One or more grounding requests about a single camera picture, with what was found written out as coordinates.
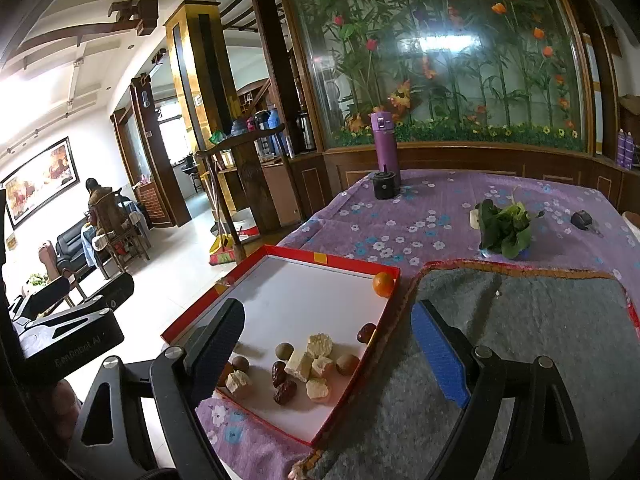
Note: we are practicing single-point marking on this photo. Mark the black sofa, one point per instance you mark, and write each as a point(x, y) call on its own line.
point(72, 247)

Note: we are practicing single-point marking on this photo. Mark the small white paper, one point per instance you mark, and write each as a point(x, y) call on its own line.
point(474, 217)

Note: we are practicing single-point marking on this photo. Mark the colourful broom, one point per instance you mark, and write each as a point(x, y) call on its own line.
point(222, 255)

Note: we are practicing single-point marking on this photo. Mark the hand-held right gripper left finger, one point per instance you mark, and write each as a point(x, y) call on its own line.
point(215, 345)

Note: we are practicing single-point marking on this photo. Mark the leafy greens bunch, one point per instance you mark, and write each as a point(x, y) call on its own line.
point(505, 227)

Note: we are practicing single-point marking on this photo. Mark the framed wall painting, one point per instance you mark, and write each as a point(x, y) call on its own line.
point(40, 180)

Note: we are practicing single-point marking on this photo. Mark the red date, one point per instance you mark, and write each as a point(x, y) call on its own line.
point(366, 332)
point(278, 372)
point(284, 392)

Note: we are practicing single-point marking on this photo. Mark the red cardboard box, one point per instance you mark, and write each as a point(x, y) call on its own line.
point(300, 300)

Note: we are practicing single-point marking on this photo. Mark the purple spray can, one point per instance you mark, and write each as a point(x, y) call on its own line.
point(630, 150)
point(621, 147)

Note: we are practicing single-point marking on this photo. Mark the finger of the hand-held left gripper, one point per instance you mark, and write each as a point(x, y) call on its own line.
point(115, 287)
point(47, 292)

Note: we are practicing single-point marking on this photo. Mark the purple thermos bottle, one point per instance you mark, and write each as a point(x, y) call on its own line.
point(384, 142)

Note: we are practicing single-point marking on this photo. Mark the pale sugarcane chunk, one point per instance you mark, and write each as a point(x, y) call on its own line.
point(322, 366)
point(317, 389)
point(298, 364)
point(237, 382)
point(320, 345)

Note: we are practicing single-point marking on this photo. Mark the white and red bucket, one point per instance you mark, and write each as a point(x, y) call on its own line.
point(245, 225)

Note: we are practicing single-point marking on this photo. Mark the steel thermos jug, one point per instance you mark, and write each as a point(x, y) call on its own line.
point(306, 130)

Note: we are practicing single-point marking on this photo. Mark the grey felt mat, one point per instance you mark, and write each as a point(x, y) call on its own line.
point(525, 340)

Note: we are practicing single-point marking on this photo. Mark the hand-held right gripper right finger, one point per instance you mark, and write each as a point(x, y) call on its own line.
point(440, 355)

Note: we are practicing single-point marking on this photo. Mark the person's left hand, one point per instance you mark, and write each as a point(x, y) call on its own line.
point(62, 405)

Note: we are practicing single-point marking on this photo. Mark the wooden rack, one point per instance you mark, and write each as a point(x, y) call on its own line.
point(240, 170)

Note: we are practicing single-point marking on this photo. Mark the floral glass partition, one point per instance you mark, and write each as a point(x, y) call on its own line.
point(435, 50)

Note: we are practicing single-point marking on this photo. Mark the black key pouch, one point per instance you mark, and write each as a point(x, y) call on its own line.
point(581, 218)

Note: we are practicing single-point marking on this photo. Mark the brown kiwi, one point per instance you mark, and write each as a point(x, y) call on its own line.
point(347, 364)
point(241, 362)
point(284, 351)

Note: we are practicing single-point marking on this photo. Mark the black cylindrical container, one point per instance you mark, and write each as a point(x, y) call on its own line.
point(385, 186)

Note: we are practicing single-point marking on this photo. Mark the wooden chair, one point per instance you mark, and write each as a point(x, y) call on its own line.
point(127, 237)
point(55, 270)

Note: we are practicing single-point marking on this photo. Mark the orange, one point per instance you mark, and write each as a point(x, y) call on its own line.
point(226, 372)
point(383, 283)

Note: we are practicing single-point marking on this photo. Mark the purple floral tablecloth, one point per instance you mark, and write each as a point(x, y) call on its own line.
point(400, 220)

